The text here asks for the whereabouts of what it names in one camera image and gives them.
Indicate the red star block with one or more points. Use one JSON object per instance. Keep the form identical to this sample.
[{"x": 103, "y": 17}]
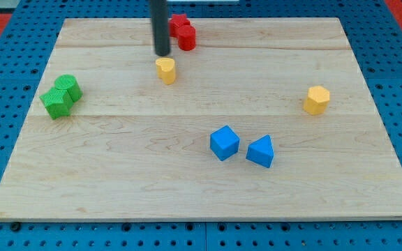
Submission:
[{"x": 175, "y": 22}]

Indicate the blue cube block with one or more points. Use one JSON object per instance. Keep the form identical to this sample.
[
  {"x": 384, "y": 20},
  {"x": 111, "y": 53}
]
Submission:
[{"x": 224, "y": 142}]

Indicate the yellow heart block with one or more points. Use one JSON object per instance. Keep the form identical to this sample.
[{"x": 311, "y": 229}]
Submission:
[{"x": 166, "y": 69}]

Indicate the light wooden board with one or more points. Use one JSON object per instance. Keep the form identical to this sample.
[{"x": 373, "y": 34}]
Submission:
[{"x": 137, "y": 150}]

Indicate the blue triangle block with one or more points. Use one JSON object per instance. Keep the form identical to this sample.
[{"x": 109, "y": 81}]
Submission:
[{"x": 261, "y": 151}]

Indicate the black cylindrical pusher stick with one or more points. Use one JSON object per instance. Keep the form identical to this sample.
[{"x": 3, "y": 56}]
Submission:
[{"x": 159, "y": 25}]

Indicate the yellow hexagon block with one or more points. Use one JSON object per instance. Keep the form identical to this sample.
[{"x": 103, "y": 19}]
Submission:
[{"x": 317, "y": 100}]

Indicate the green star block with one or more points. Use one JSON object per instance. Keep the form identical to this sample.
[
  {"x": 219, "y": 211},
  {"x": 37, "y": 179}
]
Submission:
[{"x": 57, "y": 103}]

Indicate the red cylinder block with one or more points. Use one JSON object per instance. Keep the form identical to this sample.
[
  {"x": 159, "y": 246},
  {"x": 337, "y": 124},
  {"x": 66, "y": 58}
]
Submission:
[{"x": 186, "y": 36}]

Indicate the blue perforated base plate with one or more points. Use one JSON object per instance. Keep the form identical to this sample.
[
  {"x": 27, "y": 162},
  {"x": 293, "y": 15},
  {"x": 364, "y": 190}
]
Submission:
[{"x": 25, "y": 47}]

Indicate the green cylinder block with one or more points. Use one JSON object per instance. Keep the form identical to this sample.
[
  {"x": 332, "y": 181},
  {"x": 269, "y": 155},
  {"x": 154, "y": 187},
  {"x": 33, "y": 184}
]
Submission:
[{"x": 69, "y": 83}]

